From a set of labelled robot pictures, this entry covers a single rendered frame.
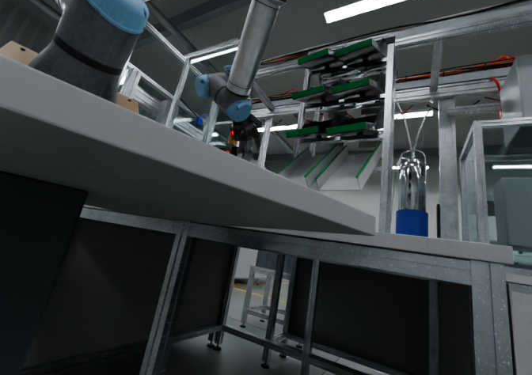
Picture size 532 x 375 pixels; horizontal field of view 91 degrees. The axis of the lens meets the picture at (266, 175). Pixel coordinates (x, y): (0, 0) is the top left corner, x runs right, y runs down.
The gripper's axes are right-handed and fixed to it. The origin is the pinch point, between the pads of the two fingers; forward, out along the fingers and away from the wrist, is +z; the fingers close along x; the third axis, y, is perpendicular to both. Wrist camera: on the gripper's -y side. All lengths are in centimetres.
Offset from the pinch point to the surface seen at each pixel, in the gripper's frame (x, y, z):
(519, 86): 105, -86, -9
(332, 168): 34.7, 6.9, 1.2
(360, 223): 50, 57, -12
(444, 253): 63, 42, 2
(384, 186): 51, 6, 7
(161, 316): -2, 58, 27
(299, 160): 20.7, -0.2, 1.6
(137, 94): -108, -40, -28
